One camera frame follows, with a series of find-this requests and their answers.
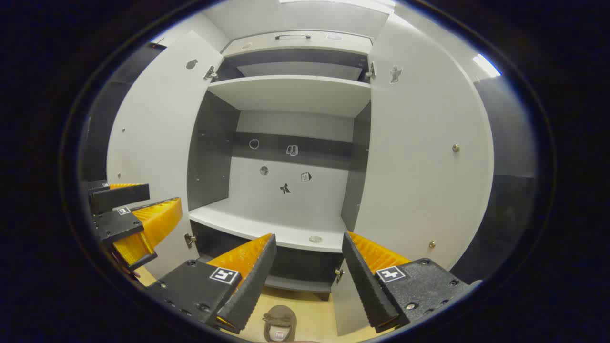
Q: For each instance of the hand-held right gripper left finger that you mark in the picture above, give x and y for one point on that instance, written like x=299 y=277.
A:
x=255 y=286

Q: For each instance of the white shoe cabinet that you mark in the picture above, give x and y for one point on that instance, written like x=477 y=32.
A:
x=286 y=95

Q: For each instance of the ceiling light panel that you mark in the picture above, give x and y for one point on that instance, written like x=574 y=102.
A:
x=486 y=65

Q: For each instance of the brown fuzzy shoe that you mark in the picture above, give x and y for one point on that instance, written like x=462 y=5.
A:
x=280 y=319

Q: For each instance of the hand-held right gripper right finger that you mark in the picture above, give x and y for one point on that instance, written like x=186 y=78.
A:
x=364 y=286

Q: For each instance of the white shoe cabinet door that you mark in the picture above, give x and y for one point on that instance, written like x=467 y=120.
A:
x=419 y=166
x=157 y=143

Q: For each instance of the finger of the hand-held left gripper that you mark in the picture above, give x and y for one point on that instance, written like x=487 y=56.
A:
x=119 y=196
x=114 y=224

